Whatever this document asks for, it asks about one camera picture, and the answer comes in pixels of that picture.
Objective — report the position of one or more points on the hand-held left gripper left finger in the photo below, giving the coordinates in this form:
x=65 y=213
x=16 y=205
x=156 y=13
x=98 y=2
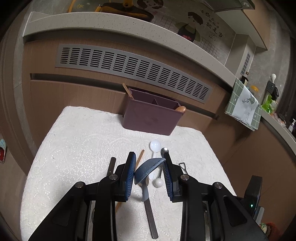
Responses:
x=127 y=178

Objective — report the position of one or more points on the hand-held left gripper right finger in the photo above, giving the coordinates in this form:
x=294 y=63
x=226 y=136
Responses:
x=168 y=180

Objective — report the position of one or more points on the blue plastic spoon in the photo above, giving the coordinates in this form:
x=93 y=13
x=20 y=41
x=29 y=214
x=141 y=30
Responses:
x=146 y=170

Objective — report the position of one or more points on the wooden chopstick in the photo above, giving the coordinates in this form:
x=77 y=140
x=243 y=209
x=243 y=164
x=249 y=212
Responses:
x=139 y=160
x=127 y=90

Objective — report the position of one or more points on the white plastic spoon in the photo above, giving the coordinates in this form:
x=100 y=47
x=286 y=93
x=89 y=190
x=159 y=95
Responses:
x=155 y=146

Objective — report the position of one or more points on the purple utensil holder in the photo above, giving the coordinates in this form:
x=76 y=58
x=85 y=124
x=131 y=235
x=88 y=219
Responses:
x=148 y=118

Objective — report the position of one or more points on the small white round scoop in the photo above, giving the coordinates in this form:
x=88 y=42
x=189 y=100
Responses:
x=158 y=182

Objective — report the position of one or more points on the small metal utensil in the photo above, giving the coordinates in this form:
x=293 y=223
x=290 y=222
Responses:
x=183 y=167

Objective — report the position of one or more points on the small metal spoon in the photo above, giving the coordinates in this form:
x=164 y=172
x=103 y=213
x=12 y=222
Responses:
x=164 y=150

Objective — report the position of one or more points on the white textured towel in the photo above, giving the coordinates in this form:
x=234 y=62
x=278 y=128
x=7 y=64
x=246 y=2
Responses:
x=81 y=143

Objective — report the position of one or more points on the wooden spoon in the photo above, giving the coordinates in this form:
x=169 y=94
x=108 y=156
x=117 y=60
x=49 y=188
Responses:
x=181 y=109

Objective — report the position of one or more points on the white pump bottle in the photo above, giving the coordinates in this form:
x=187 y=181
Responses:
x=291 y=127

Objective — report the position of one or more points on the green checkered towel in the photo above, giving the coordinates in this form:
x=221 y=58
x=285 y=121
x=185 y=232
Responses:
x=245 y=104

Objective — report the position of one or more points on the green plastic bag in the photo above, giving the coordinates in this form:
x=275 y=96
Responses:
x=268 y=103

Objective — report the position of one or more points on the brown wooden cabinet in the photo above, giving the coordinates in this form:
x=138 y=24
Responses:
x=76 y=92

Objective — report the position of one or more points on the yellow jar lid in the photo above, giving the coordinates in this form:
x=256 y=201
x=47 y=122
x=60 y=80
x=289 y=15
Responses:
x=254 y=88

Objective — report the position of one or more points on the grey vent grille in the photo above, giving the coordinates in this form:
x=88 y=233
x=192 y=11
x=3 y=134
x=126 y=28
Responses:
x=129 y=67

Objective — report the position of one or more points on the dark glass bottle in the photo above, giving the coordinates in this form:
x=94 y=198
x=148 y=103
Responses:
x=244 y=80

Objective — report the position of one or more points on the red patterned slipper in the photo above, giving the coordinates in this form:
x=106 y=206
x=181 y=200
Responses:
x=2 y=151

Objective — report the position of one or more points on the speckled stone countertop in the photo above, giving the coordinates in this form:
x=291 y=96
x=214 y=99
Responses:
x=115 y=25

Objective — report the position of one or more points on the grey range hood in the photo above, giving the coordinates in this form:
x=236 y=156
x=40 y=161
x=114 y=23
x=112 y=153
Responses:
x=229 y=5

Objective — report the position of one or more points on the black wall utensil rack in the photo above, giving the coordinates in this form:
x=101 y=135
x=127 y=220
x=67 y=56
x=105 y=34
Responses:
x=272 y=88

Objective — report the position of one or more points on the small grey wall vent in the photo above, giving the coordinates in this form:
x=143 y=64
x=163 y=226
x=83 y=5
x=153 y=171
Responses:
x=246 y=63

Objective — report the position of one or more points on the cartoon wall poster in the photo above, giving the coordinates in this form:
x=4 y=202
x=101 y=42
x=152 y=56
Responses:
x=185 y=27

